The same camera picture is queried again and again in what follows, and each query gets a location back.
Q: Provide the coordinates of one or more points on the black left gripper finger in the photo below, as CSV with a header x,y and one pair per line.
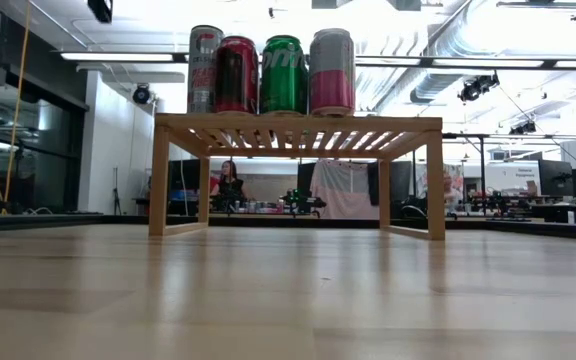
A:
x,y
101,9

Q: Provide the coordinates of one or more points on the tall white can black lid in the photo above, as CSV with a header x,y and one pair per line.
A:
x,y
203,70

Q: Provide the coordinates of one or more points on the dark red soda can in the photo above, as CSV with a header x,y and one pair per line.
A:
x,y
236,75

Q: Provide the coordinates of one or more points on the green soda can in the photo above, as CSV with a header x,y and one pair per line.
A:
x,y
284,80

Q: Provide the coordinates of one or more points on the grey and pink soda can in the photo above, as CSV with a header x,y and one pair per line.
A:
x,y
332,75

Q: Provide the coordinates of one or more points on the wooden slatted shelf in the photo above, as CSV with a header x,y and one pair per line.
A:
x,y
293,122

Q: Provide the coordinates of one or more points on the round black spotlight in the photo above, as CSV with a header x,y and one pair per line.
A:
x,y
141,94

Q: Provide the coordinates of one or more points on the dark glass partition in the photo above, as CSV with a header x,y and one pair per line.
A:
x,y
38,150

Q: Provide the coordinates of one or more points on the thin black tripod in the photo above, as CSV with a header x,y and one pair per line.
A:
x,y
115,190

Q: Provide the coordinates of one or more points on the person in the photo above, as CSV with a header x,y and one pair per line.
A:
x,y
450,192
229,187

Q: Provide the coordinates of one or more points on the white draped cloth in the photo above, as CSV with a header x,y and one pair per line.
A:
x,y
343,190

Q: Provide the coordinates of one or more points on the black spotlight cluster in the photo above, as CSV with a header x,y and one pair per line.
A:
x,y
523,127
478,87

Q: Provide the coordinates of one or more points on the white sign board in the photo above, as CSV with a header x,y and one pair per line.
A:
x,y
513,177

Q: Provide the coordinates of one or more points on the silver ventilation duct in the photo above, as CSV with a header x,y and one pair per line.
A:
x,y
433,86

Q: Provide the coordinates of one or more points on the ceiling mount bar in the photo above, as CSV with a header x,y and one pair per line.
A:
x,y
538,4

